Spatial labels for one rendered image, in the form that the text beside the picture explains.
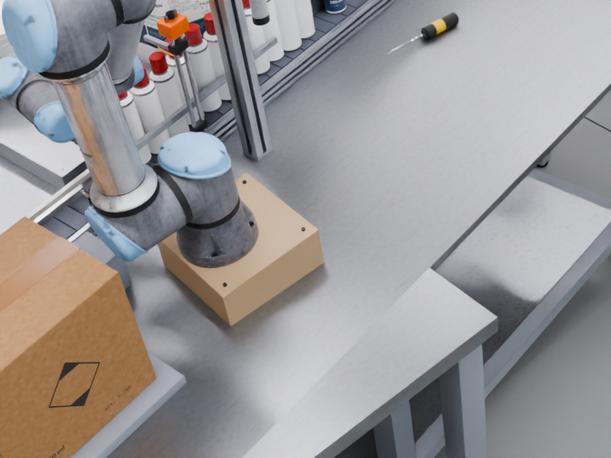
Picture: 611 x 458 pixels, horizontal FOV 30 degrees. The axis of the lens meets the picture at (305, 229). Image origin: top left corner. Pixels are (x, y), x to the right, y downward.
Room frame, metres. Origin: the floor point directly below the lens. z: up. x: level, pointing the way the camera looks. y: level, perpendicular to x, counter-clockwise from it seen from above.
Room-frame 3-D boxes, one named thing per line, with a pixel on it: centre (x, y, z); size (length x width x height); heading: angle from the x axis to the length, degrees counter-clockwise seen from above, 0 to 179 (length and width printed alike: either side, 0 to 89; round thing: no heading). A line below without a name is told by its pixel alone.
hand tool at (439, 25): (2.17, -0.35, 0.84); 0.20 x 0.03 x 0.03; 117
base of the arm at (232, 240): (1.55, 0.16, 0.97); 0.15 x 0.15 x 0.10
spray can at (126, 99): (1.86, 0.31, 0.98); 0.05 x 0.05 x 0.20
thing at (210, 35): (2.03, 0.11, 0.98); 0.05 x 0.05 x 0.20
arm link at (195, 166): (1.54, 0.17, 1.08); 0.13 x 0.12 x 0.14; 122
